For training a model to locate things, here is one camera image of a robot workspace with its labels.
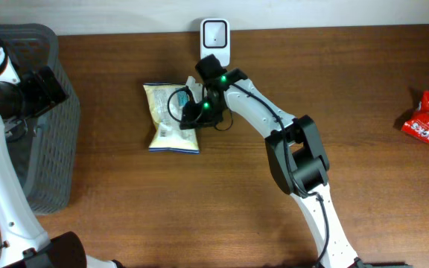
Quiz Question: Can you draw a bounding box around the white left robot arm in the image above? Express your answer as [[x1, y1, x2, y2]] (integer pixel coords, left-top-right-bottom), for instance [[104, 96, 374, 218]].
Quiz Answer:
[[0, 34, 121, 267]]

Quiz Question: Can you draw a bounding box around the white barcode scanner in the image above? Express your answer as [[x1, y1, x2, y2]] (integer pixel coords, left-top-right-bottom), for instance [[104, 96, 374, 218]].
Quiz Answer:
[[200, 18, 231, 67]]

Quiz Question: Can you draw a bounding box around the yellow snack bag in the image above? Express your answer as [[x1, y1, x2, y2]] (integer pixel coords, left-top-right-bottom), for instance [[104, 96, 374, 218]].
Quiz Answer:
[[143, 83, 200, 154]]

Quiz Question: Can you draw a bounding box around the grey plastic basket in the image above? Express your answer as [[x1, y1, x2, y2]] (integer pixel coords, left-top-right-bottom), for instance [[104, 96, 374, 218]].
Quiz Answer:
[[0, 24, 80, 215]]

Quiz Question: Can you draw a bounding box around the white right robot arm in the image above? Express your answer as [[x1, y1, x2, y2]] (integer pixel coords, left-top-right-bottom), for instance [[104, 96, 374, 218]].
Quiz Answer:
[[179, 54, 368, 267]]

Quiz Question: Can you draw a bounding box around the black camera cable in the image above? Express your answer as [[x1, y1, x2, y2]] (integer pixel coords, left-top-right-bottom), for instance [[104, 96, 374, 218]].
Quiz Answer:
[[167, 86, 195, 124]]

